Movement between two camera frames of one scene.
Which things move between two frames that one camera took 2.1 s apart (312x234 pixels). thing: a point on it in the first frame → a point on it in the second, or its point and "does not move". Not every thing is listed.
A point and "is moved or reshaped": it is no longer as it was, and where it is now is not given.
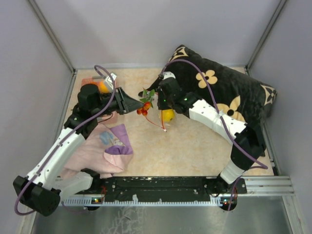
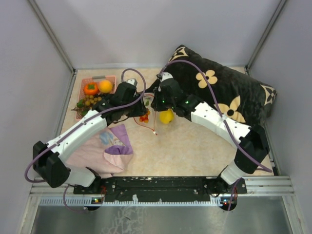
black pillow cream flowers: (237, 94) does not move
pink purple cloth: (108, 150) does not move
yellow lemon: (168, 115) does not move
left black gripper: (126, 103) → (141, 109)
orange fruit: (102, 88) does not move
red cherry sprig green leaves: (147, 100) is moved or reshaped
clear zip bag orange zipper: (162, 118) → (148, 98)
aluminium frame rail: (268, 186) does not move
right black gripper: (160, 105) does not move
